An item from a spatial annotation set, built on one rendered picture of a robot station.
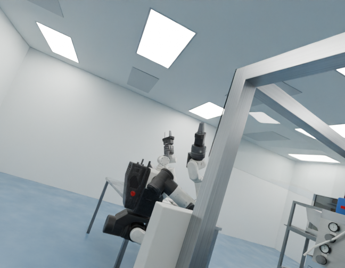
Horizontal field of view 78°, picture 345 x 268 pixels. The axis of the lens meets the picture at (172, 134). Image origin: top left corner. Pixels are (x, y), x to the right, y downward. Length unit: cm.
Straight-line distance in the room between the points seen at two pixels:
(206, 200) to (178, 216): 11
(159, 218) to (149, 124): 519
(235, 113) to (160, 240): 47
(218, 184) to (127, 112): 517
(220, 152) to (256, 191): 670
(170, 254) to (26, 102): 556
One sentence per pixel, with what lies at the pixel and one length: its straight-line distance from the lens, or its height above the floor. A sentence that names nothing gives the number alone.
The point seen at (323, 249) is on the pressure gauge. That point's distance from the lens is 120.
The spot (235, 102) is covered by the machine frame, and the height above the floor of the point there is 155.
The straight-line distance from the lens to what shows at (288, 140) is 107.
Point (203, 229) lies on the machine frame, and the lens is 72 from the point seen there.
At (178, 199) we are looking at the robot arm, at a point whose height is 112.
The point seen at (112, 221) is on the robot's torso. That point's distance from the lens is 152.
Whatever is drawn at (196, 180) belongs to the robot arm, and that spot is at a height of 126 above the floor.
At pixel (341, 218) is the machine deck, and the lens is 120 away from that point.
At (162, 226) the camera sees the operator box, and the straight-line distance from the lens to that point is 71.
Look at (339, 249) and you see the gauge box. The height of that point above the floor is 119.
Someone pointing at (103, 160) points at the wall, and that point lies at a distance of 568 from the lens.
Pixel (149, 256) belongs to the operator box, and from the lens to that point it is 73.
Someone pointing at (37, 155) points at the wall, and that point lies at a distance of 587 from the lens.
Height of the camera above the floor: 127
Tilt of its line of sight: 9 degrees up
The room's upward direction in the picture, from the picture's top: 19 degrees clockwise
